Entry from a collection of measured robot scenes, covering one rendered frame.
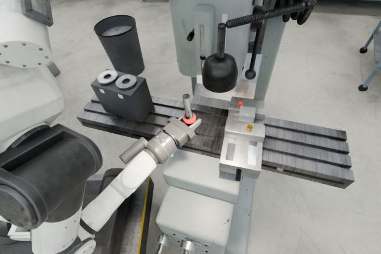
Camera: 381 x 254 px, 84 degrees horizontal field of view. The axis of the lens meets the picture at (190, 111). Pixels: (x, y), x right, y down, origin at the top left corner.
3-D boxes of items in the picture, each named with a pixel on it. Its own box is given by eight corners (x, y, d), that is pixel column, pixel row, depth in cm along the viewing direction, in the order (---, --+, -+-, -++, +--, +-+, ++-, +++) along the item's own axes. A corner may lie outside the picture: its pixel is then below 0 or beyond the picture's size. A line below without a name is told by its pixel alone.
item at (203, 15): (210, 85, 61) (210, 12, 45) (197, 83, 62) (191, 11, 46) (213, 76, 64) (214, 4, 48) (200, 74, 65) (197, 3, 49)
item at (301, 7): (227, 30, 35) (227, 22, 34) (223, 26, 36) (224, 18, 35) (313, 9, 38) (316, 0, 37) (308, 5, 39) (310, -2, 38)
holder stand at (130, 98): (142, 123, 102) (130, 93, 87) (105, 111, 108) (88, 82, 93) (153, 105, 109) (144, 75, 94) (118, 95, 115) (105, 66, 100)
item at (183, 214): (220, 264, 129) (226, 249, 83) (171, 246, 137) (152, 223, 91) (241, 151, 178) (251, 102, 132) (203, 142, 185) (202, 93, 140)
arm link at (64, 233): (50, 293, 48) (53, 240, 37) (19, 252, 52) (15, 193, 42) (94, 252, 57) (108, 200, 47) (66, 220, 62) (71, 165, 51)
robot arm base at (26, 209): (25, 245, 34) (43, 216, 29) (-38, 194, 34) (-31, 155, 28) (90, 182, 48) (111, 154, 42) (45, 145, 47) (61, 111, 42)
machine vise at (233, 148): (257, 179, 80) (263, 166, 72) (218, 170, 84) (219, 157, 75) (262, 110, 102) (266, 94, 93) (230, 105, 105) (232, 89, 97)
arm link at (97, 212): (130, 204, 65) (77, 266, 57) (108, 183, 69) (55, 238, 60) (121, 197, 56) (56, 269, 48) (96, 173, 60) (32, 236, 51)
